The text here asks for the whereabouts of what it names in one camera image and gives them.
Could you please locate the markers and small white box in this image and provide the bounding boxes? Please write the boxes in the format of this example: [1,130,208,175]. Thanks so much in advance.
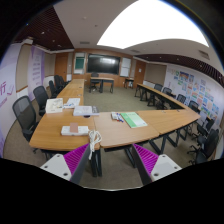
[111,112,124,122]

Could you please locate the whiteboard left of screen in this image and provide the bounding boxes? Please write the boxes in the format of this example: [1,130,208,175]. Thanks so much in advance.
[74,52,85,74]

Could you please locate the small desk at front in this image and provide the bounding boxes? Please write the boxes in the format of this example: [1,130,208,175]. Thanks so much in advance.
[89,77,114,93]

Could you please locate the black office chair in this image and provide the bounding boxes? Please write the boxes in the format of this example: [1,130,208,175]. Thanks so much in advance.
[188,129,219,165]
[33,86,48,116]
[12,96,38,141]

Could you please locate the near right black office chair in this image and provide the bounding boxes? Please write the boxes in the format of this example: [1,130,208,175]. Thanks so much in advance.
[188,129,219,165]

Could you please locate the green booklet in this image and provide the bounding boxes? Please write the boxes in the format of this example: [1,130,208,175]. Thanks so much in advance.
[121,112,147,128]

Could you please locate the white paper bag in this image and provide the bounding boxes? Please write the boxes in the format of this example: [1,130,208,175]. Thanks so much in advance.
[45,98,63,113]

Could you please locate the near left black office chair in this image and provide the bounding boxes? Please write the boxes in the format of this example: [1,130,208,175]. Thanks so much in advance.
[12,96,38,141]

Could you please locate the whiteboard right of screen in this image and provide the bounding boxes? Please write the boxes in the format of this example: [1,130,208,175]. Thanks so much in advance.
[120,58,131,77]

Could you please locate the large black wall screen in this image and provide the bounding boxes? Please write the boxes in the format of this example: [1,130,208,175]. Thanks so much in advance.
[87,54,120,75]

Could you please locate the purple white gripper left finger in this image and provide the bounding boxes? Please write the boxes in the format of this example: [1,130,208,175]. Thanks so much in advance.
[41,144,91,184]

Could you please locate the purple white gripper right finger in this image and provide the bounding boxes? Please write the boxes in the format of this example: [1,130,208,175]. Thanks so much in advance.
[132,144,181,185]

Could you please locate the white coiled cable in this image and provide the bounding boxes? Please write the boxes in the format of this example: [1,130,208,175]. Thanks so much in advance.
[87,129,103,161]

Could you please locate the left row long table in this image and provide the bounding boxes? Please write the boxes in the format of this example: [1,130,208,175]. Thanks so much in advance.
[57,79,84,105]

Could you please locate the whiteboard of screen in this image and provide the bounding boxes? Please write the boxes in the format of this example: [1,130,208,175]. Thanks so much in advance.
[74,52,85,74]
[120,58,131,77]

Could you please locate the white box on table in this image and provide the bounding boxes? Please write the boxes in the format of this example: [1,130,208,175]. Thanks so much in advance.
[73,106,99,116]

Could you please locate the row long table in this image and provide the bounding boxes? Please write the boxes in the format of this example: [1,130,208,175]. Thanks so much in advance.
[135,83,187,109]
[57,79,84,105]

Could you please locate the white papers with blue print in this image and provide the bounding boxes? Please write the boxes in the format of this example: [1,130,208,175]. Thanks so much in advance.
[63,98,80,109]

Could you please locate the right row long table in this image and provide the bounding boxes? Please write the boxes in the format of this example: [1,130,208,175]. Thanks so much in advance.
[135,83,187,109]

